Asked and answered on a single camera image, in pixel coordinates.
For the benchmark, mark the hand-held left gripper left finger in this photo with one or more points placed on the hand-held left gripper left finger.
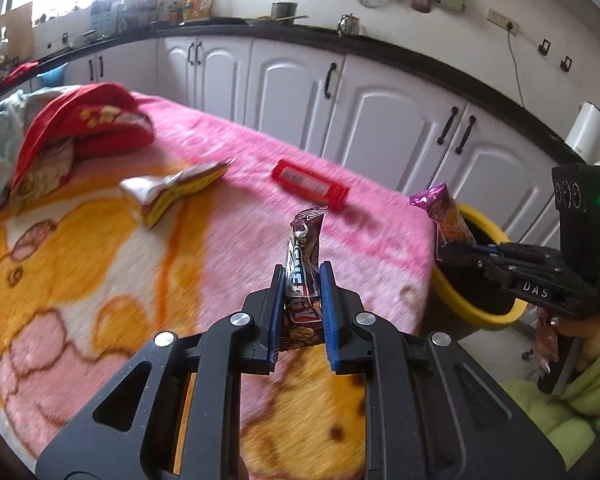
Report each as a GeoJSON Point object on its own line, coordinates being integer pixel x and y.
{"type": "Point", "coordinates": [279, 310]}

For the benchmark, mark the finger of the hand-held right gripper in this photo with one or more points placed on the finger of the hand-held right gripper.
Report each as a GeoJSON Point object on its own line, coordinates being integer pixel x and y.
{"type": "Point", "coordinates": [467, 255]}

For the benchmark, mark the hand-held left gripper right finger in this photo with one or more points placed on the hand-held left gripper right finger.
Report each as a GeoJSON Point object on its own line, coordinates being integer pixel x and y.
{"type": "Point", "coordinates": [327, 310]}

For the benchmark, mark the yellow bin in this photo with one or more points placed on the yellow bin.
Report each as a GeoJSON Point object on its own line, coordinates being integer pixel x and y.
{"type": "Point", "coordinates": [485, 225]}

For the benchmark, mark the purple orange snack wrapper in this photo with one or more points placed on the purple orange snack wrapper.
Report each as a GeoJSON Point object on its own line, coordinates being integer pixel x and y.
{"type": "Point", "coordinates": [445, 215]}

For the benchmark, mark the brown snack wrapper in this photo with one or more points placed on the brown snack wrapper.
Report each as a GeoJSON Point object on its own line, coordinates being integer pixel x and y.
{"type": "Point", "coordinates": [304, 240]}

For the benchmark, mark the person's right hand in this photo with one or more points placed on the person's right hand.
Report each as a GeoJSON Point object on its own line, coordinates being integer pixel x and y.
{"type": "Point", "coordinates": [547, 340]}

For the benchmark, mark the red plastic tube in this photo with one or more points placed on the red plastic tube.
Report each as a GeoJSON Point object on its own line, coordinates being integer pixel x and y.
{"type": "Point", "coordinates": [310, 185]}

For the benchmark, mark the white electric kettle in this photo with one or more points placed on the white electric kettle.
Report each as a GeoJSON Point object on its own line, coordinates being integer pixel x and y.
{"type": "Point", "coordinates": [587, 132]}

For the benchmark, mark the yellow snack wrapper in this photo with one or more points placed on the yellow snack wrapper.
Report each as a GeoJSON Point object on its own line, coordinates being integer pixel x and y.
{"type": "Point", "coordinates": [180, 187]}

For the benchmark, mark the white base cabinets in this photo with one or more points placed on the white base cabinets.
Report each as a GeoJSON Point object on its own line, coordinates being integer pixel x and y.
{"type": "Point", "coordinates": [380, 115]}

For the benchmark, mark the pink printed blanket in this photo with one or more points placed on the pink printed blanket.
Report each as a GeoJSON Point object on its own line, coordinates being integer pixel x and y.
{"type": "Point", "coordinates": [80, 270]}

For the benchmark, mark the steel teapot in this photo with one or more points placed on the steel teapot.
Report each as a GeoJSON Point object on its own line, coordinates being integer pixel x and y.
{"type": "Point", "coordinates": [349, 25]}

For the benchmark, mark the red printed cloth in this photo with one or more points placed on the red printed cloth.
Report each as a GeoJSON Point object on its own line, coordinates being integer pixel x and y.
{"type": "Point", "coordinates": [100, 110]}

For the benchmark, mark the plate of food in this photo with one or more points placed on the plate of food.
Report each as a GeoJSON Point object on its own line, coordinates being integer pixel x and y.
{"type": "Point", "coordinates": [275, 20]}

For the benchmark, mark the green pot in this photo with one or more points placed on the green pot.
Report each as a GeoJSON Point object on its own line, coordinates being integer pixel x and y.
{"type": "Point", "coordinates": [285, 10]}

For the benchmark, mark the group of condiment bottles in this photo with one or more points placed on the group of condiment bottles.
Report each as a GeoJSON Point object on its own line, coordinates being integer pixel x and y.
{"type": "Point", "coordinates": [192, 9]}

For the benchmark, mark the blue basin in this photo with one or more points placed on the blue basin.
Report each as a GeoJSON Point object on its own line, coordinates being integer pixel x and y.
{"type": "Point", "coordinates": [52, 76]}

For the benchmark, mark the light blue cloth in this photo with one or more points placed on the light blue cloth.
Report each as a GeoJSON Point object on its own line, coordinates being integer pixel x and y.
{"type": "Point", "coordinates": [0, 140]}

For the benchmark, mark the countertop storage rack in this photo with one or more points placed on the countertop storage rack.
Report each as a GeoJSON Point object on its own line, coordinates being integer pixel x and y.
{"type": "Point", "coordinates": [122, 15]}

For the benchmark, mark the black wall hook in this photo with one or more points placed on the black wall hook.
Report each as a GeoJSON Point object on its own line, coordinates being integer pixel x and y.
{"type": "Point", "coordinates": [544, 46]}
{"type": "Point", "coordinates": [566, 64]}

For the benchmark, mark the wall power strip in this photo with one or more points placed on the wall power strip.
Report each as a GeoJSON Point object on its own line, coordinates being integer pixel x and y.
{"type": "Point", "coordinates": [502, 20]}

